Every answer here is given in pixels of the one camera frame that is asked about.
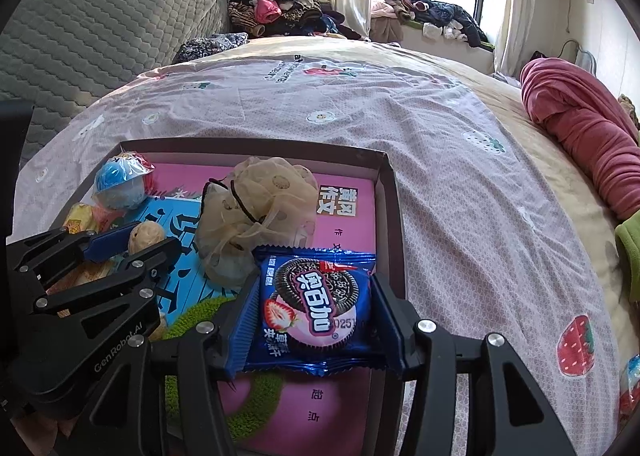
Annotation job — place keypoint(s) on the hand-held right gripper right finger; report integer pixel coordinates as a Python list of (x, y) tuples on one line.
[(387, 321)]

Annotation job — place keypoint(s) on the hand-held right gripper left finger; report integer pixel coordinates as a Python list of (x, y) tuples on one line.
[(239, 336)]

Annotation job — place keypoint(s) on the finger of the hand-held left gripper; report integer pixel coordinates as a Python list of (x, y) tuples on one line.
[(150, 261), (112, 241)]

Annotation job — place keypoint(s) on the walnut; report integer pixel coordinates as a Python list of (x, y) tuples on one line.
[(147, 233)]

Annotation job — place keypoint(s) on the orange cake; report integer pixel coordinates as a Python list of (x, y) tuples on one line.
[(92, 273)]

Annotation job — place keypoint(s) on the yellow cake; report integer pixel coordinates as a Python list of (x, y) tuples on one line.
[(80, 221)]

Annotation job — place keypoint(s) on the blue egg toy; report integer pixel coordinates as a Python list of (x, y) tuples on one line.
[(120, 186)]

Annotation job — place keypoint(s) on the blue cookie packet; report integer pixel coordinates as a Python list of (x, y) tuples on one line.
[(310, 306)]

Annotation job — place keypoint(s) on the shallow dark cardboard box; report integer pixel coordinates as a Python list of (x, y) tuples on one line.
[(390, 216)]

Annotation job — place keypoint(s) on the beige mesh hair scrunchie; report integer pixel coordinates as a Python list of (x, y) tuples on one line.
[(260, 201)]

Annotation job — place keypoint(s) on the pink and blue book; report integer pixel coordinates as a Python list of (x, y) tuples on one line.
[(345, 236)]

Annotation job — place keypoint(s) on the grey quilted headboard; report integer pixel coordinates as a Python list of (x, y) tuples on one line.
[(100, 36)]

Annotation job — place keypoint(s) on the dark patterned pillow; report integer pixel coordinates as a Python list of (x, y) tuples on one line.
[(210, 46)]

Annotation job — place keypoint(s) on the green fleece cloth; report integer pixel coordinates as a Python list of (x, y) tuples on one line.
[(630, 256)]

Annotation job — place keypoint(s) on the red and white candy bag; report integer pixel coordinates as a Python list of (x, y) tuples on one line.
[(631, 386)]

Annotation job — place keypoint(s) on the pink quilt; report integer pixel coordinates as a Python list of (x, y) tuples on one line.
[(575, 111)]

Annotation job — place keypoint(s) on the pile of clothes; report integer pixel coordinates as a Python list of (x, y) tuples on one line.
[(280, 11)]

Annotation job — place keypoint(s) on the clothes heap on windowsill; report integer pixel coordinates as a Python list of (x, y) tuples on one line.
[(440, 11)]

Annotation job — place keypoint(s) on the white curved frame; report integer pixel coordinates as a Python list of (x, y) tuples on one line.
[(585, 59)]

